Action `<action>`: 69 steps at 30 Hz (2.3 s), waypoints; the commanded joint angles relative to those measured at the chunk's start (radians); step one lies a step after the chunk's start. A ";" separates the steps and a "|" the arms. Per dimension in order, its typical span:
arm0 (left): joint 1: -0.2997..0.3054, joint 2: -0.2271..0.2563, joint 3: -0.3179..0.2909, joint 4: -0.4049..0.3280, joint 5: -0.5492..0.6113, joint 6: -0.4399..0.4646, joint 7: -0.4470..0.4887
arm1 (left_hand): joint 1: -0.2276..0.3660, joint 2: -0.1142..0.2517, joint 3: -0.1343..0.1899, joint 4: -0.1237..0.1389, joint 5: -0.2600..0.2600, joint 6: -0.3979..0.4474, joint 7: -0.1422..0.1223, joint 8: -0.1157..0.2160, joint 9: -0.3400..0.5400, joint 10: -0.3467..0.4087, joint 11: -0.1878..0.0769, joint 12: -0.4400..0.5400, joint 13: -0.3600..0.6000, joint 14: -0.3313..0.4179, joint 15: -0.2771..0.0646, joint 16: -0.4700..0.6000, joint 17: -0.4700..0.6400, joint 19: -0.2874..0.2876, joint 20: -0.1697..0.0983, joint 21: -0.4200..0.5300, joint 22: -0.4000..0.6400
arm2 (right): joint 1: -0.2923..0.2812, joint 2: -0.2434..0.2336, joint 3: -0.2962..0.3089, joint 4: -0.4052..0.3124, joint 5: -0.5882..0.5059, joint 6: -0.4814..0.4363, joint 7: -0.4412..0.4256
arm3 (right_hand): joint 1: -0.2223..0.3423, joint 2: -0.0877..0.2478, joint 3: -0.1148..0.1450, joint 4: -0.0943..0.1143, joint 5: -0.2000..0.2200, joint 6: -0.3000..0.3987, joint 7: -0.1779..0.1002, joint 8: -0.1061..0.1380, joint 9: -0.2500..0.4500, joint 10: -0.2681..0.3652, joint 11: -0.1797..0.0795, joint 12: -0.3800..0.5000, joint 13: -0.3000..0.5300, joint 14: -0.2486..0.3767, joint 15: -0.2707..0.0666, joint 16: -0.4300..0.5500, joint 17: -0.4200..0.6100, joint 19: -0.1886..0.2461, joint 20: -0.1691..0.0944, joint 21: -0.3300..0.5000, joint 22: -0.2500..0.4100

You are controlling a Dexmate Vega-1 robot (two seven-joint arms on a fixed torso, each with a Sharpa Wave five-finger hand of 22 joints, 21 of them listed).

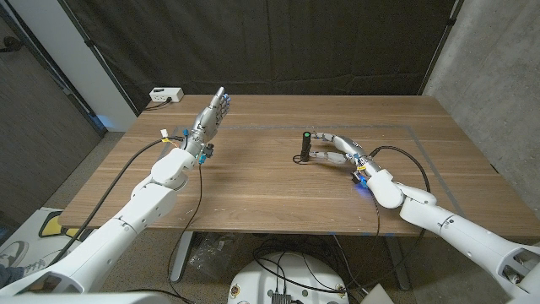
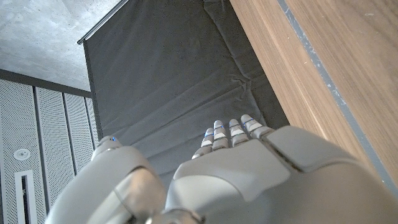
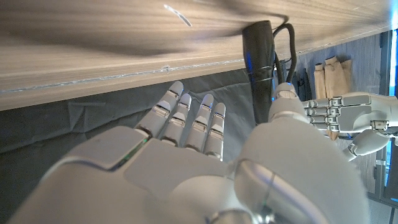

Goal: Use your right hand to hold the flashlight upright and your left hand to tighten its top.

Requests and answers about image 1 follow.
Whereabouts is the grey and white sneaker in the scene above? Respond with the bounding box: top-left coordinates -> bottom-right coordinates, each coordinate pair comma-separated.
0,240 -> 30,268

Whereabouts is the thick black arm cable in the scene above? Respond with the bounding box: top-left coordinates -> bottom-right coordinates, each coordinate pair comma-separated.
48,134 -> 186,267
294,144 -> 431,296

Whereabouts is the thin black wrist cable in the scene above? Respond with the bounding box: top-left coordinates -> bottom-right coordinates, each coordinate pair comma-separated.
337,192 -> 381,292
166,162 -> 203,304

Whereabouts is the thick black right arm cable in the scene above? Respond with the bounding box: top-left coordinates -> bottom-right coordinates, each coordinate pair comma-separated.
294,144 -> 431,296

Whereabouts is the white box corner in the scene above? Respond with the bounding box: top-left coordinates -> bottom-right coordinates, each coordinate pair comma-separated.
360,283 -> 396,304

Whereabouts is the thin black left wrist cable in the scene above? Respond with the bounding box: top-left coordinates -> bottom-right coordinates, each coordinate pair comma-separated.
166,162 -> 203,304

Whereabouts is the white mat with yellow print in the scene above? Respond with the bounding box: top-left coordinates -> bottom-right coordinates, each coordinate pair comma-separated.
8,206 -> 100,271

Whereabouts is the grey finned module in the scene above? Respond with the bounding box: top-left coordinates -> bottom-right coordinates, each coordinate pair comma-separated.
269,290 -> 293,304

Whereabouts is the black backdrop stand pole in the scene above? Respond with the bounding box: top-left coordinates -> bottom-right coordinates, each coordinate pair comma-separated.
57,0 -> 140,117
418,0 -> 465,96

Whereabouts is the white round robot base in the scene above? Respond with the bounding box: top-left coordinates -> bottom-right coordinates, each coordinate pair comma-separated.
227,252 -> 350,304

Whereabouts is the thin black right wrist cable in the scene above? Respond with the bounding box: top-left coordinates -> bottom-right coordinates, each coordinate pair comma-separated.
337,192 -> 381,292

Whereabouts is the black flashlight with green cap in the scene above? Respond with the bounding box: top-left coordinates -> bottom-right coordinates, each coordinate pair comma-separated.
293,131 -> 314,166

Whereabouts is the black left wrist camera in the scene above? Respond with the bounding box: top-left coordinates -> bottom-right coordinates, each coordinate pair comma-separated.
200,143 -> 215,166

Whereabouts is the black door handle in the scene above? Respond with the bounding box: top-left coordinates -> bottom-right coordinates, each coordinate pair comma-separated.
0,36 -> 24,54

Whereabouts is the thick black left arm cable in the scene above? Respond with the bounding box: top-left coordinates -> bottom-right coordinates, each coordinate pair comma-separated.
48,134 -> 186,267

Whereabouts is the black backdrop curtain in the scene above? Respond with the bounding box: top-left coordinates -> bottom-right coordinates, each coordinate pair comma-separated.
58,0 -> 459,115

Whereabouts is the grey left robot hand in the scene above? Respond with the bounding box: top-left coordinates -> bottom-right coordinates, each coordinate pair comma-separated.
184,86 -> 232,159

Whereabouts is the grey table leg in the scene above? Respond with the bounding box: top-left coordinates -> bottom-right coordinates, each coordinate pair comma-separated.
384,236 -> 411,291

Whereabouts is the white power strip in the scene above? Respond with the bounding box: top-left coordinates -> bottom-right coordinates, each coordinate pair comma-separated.
148,86 -> 185,103

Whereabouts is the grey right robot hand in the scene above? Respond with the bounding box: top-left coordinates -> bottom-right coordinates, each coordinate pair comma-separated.
310,131 -> 382,178

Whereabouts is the black power strip cord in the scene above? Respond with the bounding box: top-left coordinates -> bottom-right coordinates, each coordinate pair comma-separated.
143,97 -> 173,111

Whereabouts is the clear plastic bag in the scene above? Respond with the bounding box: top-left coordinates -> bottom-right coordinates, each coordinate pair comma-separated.
187,231 -> 237,282

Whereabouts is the white table leg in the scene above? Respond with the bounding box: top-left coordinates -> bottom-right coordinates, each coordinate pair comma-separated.
170,231 -> 195,283

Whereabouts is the blue jeans leg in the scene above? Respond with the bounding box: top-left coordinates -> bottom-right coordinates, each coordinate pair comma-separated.
0,265 -> 24,289

